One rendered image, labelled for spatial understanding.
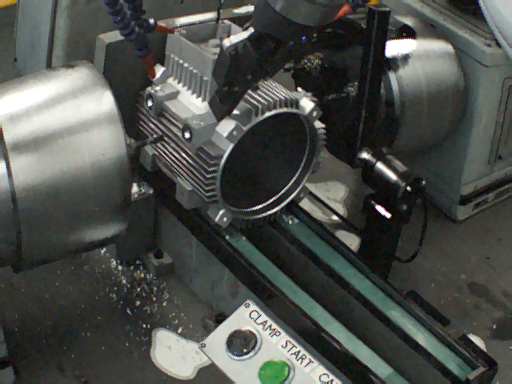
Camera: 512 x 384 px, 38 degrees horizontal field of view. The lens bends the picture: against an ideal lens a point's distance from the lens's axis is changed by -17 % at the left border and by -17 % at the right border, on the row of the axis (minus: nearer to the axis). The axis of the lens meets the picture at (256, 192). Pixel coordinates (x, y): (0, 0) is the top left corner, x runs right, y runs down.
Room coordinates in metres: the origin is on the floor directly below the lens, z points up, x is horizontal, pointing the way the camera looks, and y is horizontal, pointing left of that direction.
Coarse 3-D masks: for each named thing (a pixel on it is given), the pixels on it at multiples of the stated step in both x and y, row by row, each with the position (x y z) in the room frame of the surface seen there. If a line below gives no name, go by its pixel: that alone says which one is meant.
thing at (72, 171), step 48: (0, 96) 0.79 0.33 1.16; (48, 96) 0.81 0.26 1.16; (96, 96) 0.83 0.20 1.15; (0, 144) 0.73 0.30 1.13; (48, 144) 0.75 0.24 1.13; (96, 144) 0.79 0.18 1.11; (0, 192) 0.69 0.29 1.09; (48, 192) 0.72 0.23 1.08; (96, 192) 0.76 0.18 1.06; (0, 240) 0.68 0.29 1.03; (48, 240) 0.72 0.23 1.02; (96, 240) 0.77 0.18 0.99
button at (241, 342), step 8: (240, 328) 0.56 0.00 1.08; (232, 336) 0.56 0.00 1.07; (240, 336) 0.55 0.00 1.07; (248, 336) 0.55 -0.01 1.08; (256, 336) 0.55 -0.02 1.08; (232, 344) 0.55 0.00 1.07; (240, 344) 0.55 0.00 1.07; (248, 344) 0.54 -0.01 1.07; (256, 344) 0.55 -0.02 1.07; (232, 352) 0.54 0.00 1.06; (240, 352) 0.54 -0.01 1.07; (248, 352) 0.54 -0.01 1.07
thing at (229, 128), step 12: (156, 72) 1.04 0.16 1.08; (300, 108) 0.99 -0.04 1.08; (312, 108) 0.98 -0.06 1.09; (228, 120) 0.91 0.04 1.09; (312, 120) 0.99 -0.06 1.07; (228, 132) 0.90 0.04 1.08; (240, 132) 0.91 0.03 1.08; (300, 192) 0.98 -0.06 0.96; (216, 216) 0.90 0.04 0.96; (228, 216) 0.91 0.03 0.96
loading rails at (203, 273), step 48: (192, 240) 0.94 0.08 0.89; (240, 240) 0.91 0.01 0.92; (288, 240) 0.95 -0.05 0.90; (336, 240) 0.93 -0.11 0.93; (192, 288) 0.94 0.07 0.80; (240, 288) 0.85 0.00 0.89; (288, 288) 0.83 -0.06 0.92; (336, 288) 0.86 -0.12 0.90; (384, 288) 0.84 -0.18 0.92; (336, 336) 0.74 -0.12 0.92; (384, 336) 0.78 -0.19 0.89; (432, 336) 0.75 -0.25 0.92
